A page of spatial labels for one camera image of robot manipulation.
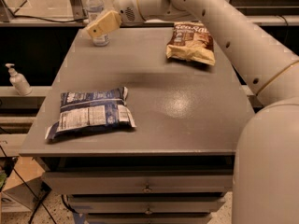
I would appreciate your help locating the top grey drawer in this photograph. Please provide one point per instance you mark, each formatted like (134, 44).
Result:
(111, 182)

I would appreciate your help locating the left metal frame post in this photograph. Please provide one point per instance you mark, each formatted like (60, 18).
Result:
(77, 10)

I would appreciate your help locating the grey drawer cabinet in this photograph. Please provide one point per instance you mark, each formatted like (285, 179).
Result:
(188, 116)

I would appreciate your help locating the bottom grey drawer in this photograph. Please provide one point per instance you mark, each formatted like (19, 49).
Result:
(148, 219)

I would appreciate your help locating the brown sea salt chip bag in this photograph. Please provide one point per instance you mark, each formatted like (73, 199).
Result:
(191, 42)

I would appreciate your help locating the blue white snack bag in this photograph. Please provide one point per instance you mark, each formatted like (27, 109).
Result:
(91, 112)

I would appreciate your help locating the clear blue plastic water bottle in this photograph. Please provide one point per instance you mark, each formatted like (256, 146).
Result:
(94, 8)

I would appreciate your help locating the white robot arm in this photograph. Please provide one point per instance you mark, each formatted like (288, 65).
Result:
(266, 173)

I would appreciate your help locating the middle grey drawer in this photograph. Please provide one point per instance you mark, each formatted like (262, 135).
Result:
(146, 204)

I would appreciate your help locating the grey drawer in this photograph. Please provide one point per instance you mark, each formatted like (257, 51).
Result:
(146, 204)
(111, 182)
(148, 219)

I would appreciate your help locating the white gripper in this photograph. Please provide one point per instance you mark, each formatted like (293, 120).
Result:
(125, 4)

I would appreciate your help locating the white pump sanitizer bottle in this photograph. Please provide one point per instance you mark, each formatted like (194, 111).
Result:
(18, 81)

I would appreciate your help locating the cardboard box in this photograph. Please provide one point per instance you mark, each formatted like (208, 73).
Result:
(22, 187)

